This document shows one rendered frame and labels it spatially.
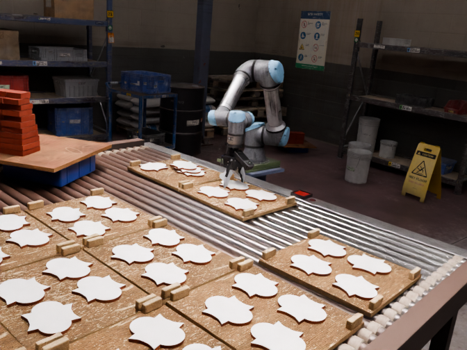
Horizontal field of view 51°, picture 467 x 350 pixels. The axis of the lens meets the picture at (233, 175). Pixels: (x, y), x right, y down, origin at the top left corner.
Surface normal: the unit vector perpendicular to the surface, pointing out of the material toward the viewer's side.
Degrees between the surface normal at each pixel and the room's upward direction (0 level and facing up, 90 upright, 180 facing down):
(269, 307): 0
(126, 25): 90
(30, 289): 0
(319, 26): 90
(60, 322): 0
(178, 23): 90
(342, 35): 90
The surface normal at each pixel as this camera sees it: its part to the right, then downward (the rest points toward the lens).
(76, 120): 0.59, 0.29
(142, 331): 0.08, -0.95
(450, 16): -0.76, 0.13
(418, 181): -0.77, -0.10
